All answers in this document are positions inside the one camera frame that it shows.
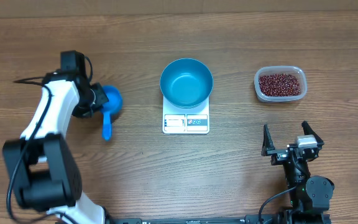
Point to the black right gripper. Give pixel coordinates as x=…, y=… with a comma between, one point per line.
x=279, y=155

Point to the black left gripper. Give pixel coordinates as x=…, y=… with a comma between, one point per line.
x=103, y=97

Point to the blue plastic measuring scoop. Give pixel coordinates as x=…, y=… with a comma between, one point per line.
x=109, y=109

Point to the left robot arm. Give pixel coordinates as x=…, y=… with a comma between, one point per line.
x=43, y=174

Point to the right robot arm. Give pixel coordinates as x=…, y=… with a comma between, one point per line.
x=309, y=195

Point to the white digital kitchen scale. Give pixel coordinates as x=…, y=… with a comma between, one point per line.
x=177, y=120

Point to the blue metal bowl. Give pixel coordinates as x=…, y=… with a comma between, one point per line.
x=186, y=82

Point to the red beans in container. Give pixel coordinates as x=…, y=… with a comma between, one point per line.
x=279, y=84

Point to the clear plastic food container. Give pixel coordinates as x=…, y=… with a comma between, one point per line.
x=295, y=71

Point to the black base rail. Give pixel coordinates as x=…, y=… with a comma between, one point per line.
x=248, y=219

